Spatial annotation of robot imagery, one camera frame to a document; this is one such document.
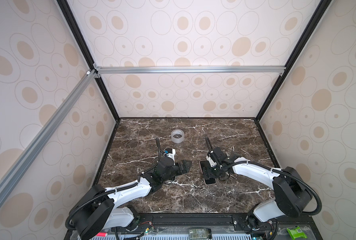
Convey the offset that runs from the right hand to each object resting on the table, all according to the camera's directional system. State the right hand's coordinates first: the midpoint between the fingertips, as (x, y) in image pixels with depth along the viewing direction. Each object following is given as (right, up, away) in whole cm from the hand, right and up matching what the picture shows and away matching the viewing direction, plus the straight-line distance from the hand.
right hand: (207, 174), depth 87 cm
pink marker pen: (-53, -23, -17) cm, 61 cm away
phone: (-1, +4, +10) cm, 11 cm away
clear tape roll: (-18, +25, +22) cm, 38 cm away
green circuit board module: (-5, -22, -19) cm, 29 cm away
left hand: (-10, +8, -8) cm, 15 cm away
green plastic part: (+37, -22, -18) cm, 47 cm away
